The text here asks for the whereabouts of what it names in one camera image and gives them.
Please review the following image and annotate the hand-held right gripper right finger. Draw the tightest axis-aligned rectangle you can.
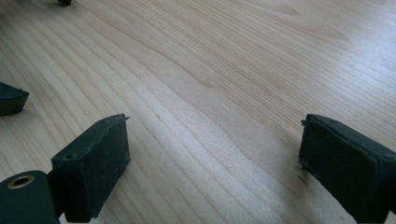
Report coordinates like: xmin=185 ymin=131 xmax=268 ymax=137
xmin=298 ymin=113 xmax=396 ymax=224

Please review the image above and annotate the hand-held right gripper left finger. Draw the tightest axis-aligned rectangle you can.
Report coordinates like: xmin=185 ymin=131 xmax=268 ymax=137
xmin=50 ymin=113 xmax=132 ymax=224

